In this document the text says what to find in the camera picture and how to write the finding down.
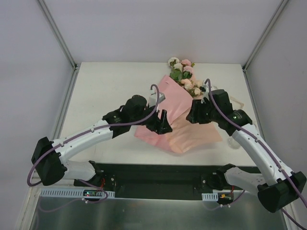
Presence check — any pink wrapping paper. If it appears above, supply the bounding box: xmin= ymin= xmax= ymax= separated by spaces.
xmin=134 ymin=75 xmax=223 ymax=154

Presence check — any cream ribbon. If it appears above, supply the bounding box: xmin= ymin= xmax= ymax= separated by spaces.
xmin=211 ymin=86 xmax=244 ymax=115

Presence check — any artificial rose bouquet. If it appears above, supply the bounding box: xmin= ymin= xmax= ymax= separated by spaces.
xmin=167 ymin=57 xmax=204 ymax=99

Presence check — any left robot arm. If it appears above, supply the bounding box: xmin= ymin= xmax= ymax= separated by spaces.
xmin=31 ymin=93 xmax=172 ymax=186

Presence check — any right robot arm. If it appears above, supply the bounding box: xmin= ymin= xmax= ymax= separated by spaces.
xmin=186 ymin=90 xmax=307 ymax=213

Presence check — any clear glass vase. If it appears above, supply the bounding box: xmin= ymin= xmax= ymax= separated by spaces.
xmin=227 ymin=137 xmax=241 ymax=150

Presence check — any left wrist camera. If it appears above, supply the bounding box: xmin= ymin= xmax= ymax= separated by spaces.
xmin=148 ymin=92 xmax=165 ymax=107

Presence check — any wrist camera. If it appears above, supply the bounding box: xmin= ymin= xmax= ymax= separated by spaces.
xmin=148 ymin=92 xmax=165 ymax=107
xmin=200 ymin=83 xmax=210 ymax=104

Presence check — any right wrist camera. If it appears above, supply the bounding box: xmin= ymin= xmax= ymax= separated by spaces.
xmin=200 ymin=83 xmax=210 ymax=104

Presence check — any right aluminium frame post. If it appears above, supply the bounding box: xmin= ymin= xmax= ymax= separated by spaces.
xmin=242 ymin=0 xmax=290 ymax=73

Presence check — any aluminium frame post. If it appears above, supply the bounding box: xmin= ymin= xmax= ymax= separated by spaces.
xmin=242 ymin=0 xmax=290 ymax=73
xmin=36 ymin=0 xmax=78 ymax=70

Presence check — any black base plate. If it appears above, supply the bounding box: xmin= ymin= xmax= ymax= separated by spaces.
xmin=71 ymin=161 xmax=264 ymax=199

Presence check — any right white cable duct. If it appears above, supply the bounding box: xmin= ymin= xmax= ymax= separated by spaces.
xmin=201 ymin=192 xmax=219 ymax=202

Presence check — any white cable duct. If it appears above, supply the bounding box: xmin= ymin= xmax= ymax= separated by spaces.
xmin=40 ymin=188 xmax=115 ymax=199
xmin=201 ymin=192 xmax=219 ymax=202

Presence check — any left white cable duct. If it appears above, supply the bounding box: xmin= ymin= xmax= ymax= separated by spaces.
xmin=40 ymin=188 xmax=115 ymax=199

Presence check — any left aluminium frame post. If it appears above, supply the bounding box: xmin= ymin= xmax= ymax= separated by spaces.
xmin=36 ymin=0 xmax=78 ymax=70

